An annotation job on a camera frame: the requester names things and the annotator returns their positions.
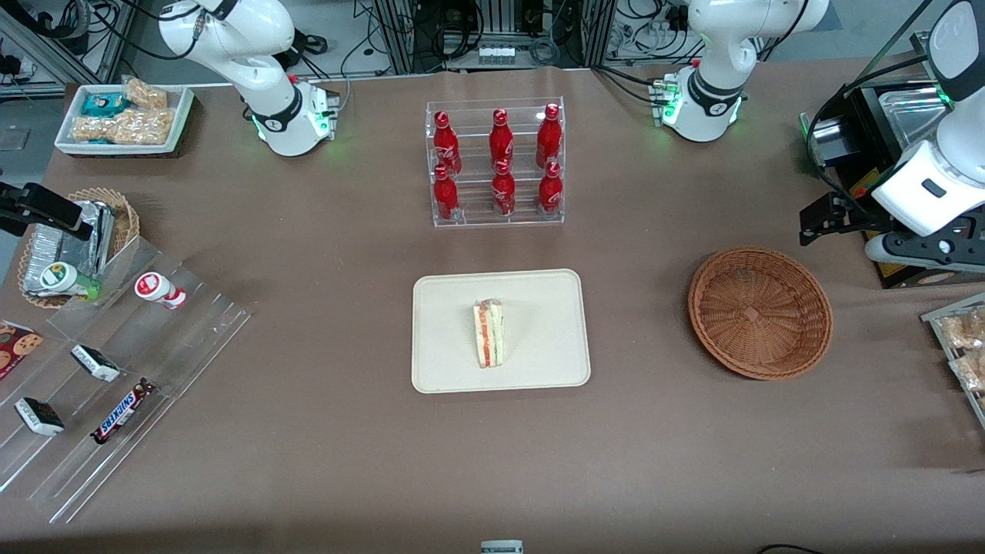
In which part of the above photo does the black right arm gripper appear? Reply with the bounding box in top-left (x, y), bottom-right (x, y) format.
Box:
top-left (0, 183), bottom-right (94, 238)

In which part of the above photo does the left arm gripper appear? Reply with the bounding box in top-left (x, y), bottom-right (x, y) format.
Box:
top-left (799, 192), bottom-right (893, 247)

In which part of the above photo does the triangular sandwich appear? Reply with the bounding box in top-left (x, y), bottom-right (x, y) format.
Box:
top-left (472, 299), bottom-right (506, 369)

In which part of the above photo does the light tan wicker basket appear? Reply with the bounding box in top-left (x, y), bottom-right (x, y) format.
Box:
top-left (17, 187), bottom-right (141, 309)

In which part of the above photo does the round brown wicker basket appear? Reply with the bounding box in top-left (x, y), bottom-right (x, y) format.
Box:
top-left (688, 246), bottom-right (834, 381)

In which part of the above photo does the white rectangular snack tray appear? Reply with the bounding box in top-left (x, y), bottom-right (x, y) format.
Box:
top-left (55, 83), bottom-right (195, 159)

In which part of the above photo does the metal bread tray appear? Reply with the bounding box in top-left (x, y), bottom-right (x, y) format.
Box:
top-left (921, 291), bottom-right (985, 429)

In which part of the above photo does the beige rectangular tray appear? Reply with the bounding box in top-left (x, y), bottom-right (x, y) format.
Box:
top-left (412, 269), bottom-right (592, 395)

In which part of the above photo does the silver foil wrapped package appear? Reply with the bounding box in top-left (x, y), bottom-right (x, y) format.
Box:
top-left (23, 200), bottom-right (116, 297)

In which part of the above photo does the green label yogurt bottle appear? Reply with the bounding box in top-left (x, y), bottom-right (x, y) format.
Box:
top-left (40, 262), bottom-right (102, 301)

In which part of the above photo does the black food warmer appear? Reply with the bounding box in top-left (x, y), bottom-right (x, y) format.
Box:
top-left (799, 35), bottom-right (985, 290)

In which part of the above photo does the large puffed rice snack pack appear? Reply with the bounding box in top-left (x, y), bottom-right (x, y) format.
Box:
top-left (71, 108), bottom-right (176, 145)

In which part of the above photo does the teal snack pack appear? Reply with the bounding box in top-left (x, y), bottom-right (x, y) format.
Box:
top-left (81, 92), bottom-right (128, 118)

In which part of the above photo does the red label yogurt bottle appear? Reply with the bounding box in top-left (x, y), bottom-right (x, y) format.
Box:
top-left (135, 272), bottom-right (187, 310)

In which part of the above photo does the metal food pan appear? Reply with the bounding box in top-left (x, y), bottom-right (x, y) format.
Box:
top-left (877, 86), bottom-right (943, 147)

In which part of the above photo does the small puffed rice snack pack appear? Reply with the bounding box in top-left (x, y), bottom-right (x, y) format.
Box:
top-left (123, 75), bottom-right (169, 110)

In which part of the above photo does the red cookie pack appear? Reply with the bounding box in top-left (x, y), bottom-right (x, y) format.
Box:
top-left (0, 319), bottom-right (45, 382)

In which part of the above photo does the black white chocolate bar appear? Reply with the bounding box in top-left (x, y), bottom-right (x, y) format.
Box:
top-left (71, 344), bottom-right (122, 383)
top-left (15, 397), bottom-right (65, 437)

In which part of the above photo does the clear acrylic stepped shelf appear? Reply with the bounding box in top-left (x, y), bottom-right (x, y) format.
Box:
top-left (0, 235), bottom-right (253, 524)

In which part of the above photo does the wrapped bread pack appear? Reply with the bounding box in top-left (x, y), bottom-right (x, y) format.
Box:
top-left (940, 308), bottom-right (985, 351)
top-left (950, 350), bottom-right (985, 393)

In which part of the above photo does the Snickers bar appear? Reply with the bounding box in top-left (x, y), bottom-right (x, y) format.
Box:
top-left (91, 379), bottom-right (157, 446)

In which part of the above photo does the red cola bottle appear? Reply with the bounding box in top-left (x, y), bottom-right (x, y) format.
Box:
top-left (489, 109), bottom-right (515, 166)
top-left (492, 160), bottom-right (516, 216)
top-left (538, 162), bottom-right (563, 215)
top-left (536, 104), bottom-right (563, 169)
top-left (433, 112), bottom-right (462, 176)
top-left (432, 165), bottom-right (460, 222)

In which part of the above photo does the clear acrylic bottle rack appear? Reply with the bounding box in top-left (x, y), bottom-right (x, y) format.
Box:
top-left (426, 97), bottom-right (566, 229)

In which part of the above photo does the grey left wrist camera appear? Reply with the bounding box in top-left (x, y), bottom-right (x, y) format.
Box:
top-left (864, 229), bottom-right (985, 272)

